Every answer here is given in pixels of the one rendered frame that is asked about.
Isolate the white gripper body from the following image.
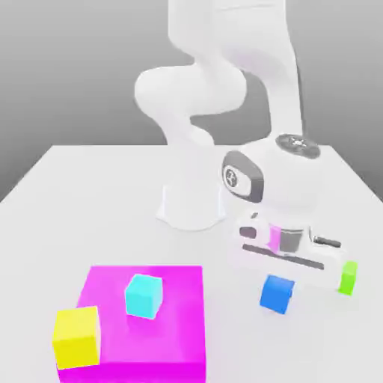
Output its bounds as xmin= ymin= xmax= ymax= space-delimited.
xmin=236 ymin=241 xmax=349 ymax=292

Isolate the small blue cube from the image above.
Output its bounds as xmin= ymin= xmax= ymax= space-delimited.
xmin=259 ymin=274 xmax=295 ymax=316

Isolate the small green cube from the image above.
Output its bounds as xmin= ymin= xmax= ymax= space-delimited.
xmin=338 ymin=260 xmax=359 ymax=296

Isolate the small cyan cube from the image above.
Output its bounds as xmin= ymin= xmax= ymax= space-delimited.
xmin=124 ymin=273 xmax=163 ymax=320

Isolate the small yellow cube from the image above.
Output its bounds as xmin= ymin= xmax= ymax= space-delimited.
xmin=52 ymin=305 xmax=102 ymax=371

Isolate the large magenta box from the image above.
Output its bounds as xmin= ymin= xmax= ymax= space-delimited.
xmin=56 ymin=265 xmax=207 ymax=383

